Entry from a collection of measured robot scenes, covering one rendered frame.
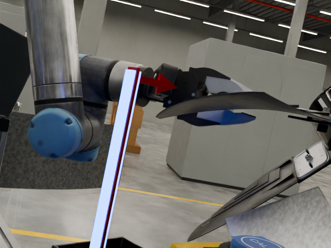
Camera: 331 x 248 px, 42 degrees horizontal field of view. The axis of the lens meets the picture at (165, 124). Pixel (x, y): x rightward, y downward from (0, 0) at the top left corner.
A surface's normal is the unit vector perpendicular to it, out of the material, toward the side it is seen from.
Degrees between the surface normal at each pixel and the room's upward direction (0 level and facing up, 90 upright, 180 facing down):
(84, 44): 90
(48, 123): 90
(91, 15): 90
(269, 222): 55
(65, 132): 90
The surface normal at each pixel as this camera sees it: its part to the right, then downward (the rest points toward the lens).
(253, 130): 0.17, 0.09
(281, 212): -0.18, -0.58
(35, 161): 0.62, 0.17
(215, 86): -0.33, -0.12
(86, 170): 0.78, 0.19
